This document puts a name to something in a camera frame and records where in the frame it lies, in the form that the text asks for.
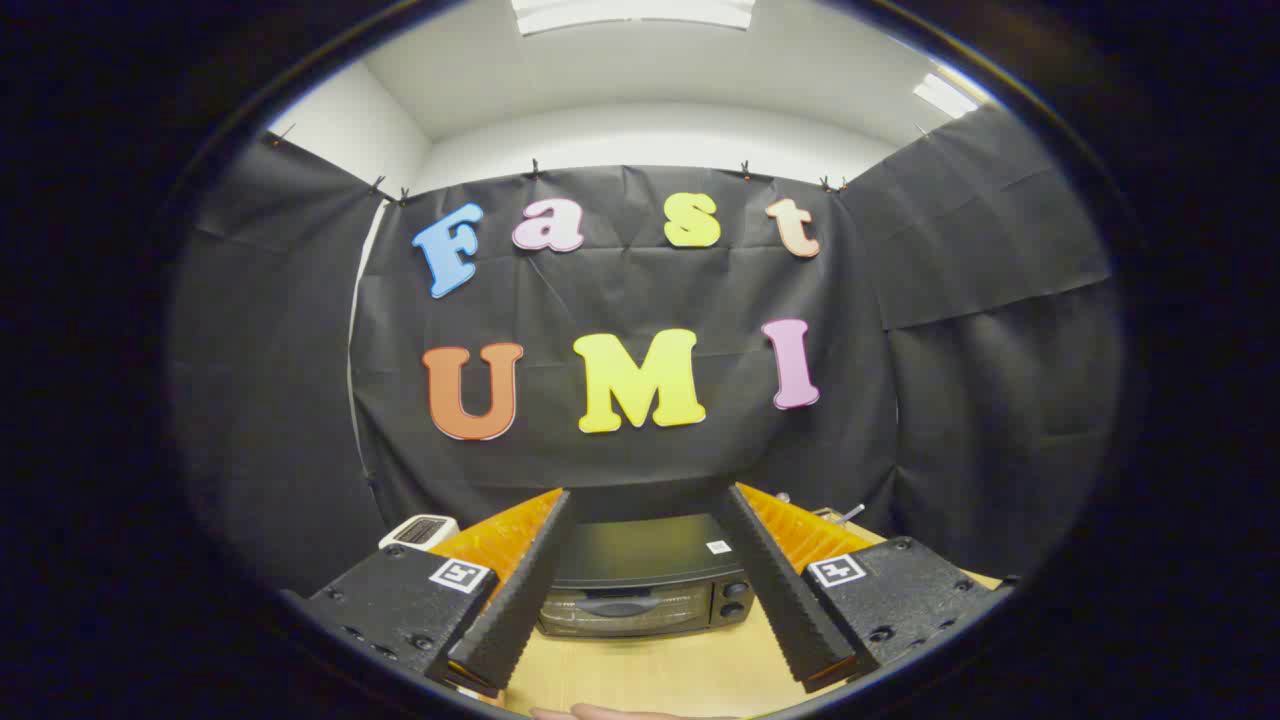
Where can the white pop-up toaster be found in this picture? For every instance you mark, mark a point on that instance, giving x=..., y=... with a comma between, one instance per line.
x=418, y=530

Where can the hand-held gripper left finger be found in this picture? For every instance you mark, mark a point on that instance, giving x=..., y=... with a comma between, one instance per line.
x=520, y=600

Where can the long ceiling light panel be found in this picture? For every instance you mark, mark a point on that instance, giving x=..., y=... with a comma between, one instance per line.
x=632, y=12

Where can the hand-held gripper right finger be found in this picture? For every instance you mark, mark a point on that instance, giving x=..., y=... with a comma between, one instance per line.
x=780, y=600

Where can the small ceiling light panel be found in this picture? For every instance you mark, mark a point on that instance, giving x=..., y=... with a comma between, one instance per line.
x=944, y=96

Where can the black toaster oven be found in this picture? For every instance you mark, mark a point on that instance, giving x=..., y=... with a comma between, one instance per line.
x=640, y=560

